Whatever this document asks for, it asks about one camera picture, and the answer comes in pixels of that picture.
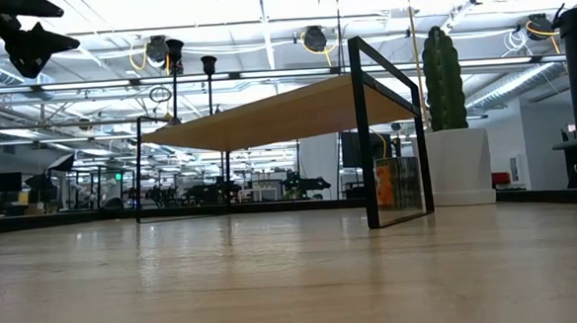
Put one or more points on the black aluminium table frame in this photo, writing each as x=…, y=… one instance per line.
x=49, y=222

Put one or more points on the white plant pot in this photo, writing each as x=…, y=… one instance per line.
x=459, y=162

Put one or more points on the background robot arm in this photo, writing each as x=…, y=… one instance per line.
x=302, y=184
x=211, y=192

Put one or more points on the red box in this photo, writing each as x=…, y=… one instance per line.
x=500, y=178

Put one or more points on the wooden shelf riser, black frame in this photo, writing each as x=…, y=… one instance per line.
x=276, y=117

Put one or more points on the black candle stick holder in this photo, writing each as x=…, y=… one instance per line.
x=208, y=65
x=174, y=49

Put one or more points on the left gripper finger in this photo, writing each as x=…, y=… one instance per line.
x=28, y=8
x=47, y=44

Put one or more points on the black background monitor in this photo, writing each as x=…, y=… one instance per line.
x=2, y=182

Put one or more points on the black softbox light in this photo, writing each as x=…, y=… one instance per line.
x=41, y=183
x=63, y=163

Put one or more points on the green cactus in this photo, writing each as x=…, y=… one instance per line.
x=442, y=74

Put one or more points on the orange candle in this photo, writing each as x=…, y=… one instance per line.
x=398, y=183

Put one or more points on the dark background screen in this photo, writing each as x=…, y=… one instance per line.
x=352, y=150

